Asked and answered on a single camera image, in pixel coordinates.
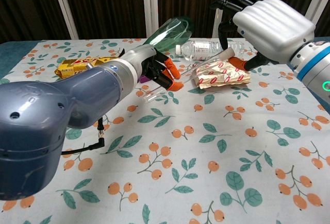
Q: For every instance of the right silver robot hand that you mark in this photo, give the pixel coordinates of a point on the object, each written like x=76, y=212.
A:
x=273, y=28

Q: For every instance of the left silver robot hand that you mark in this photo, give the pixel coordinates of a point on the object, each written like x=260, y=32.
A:
x=144, y=56

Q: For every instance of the clear glass test tube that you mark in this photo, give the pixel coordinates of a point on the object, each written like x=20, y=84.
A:
x=152, y=96

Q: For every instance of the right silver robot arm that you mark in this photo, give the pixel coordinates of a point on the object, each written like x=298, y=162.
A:
x=314, y=67

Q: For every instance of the purple toy building block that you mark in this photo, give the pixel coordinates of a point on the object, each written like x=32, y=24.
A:
x=143, y=79

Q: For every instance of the green plastic spray bottle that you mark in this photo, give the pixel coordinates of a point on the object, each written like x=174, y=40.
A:
x=175, y=33

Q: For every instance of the clear plastic water bottle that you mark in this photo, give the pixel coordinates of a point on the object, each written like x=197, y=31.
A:
x=201, y=50

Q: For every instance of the gold foil snack packet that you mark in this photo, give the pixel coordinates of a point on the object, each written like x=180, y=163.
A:
x=221, y=78

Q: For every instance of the golden biscuit packet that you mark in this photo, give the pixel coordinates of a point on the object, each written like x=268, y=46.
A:
x=69, y=69

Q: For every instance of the floral fruit print tablecloth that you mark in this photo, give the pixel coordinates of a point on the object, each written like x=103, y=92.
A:
x=180, y=157

